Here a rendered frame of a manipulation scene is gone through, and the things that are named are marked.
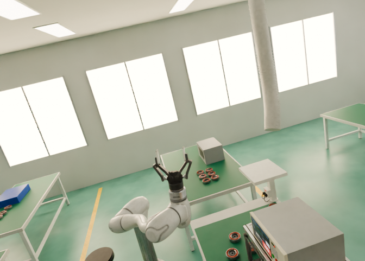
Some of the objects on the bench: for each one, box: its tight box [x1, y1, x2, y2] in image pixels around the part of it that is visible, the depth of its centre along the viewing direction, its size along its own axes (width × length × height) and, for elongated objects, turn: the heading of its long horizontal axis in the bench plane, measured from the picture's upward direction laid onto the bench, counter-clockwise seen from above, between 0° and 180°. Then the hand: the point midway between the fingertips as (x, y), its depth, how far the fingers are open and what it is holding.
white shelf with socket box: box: [238, 159, 288, 202], centre depth 266 cm, size 35×37×46 cm
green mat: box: [194, 202, 277, 261], centre depth 242 cm, size 94×61×1 cm, turn 140°
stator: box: [229, 232, 241, 243], centre depth 239 cm, size 11×11×4 cm
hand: (170, 150), depth 126 cm, fingers open, 13 cm apart
